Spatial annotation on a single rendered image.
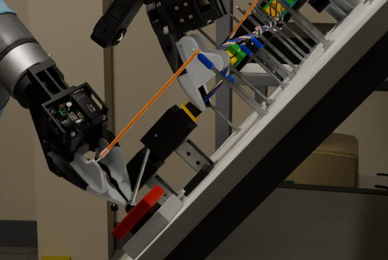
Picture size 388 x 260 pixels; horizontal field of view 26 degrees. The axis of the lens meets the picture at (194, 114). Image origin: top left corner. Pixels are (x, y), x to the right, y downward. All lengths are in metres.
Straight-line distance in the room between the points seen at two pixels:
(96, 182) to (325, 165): 1.07
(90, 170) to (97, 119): 0.07
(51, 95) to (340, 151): 1.11
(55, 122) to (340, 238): 0.74
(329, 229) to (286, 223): 0.09
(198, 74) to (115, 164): 0.18
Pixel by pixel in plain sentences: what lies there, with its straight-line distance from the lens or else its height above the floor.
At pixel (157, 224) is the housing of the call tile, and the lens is 0.80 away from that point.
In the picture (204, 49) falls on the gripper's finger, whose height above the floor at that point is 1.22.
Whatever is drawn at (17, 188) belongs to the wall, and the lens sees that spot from 3.80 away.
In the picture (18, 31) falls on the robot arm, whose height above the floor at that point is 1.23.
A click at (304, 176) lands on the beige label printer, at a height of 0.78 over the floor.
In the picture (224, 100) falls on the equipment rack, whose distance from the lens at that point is 2.00.
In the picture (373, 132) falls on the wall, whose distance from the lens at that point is 3.63.
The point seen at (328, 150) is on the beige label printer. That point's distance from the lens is 2.08.
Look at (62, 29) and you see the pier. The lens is 3.42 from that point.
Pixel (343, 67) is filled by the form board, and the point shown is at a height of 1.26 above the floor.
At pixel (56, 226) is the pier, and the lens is 3.62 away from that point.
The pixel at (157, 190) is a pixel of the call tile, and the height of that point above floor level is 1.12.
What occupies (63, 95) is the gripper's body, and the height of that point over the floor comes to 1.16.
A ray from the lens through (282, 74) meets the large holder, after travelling 1.73.
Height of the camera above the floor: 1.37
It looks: 12 degrees down
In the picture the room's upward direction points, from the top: straight up
